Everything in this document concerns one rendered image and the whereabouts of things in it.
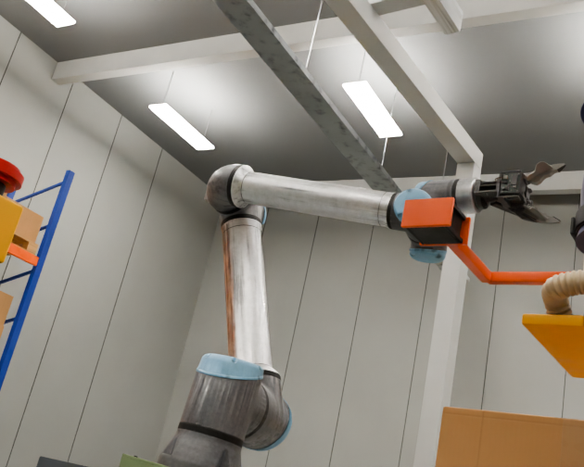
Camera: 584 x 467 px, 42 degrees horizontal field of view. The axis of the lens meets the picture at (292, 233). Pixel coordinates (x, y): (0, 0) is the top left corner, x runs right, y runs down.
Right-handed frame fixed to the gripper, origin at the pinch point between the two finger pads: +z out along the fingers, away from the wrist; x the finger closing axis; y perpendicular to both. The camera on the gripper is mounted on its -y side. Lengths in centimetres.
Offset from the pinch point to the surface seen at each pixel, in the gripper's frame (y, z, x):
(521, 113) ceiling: -667, -256, 463
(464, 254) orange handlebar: 46, -3, -34
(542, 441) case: 55, 16, -67
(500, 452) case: 55, 10, -69
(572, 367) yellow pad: 19, 10, -46
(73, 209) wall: -500, -866, 277
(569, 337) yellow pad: 38, 14, -46
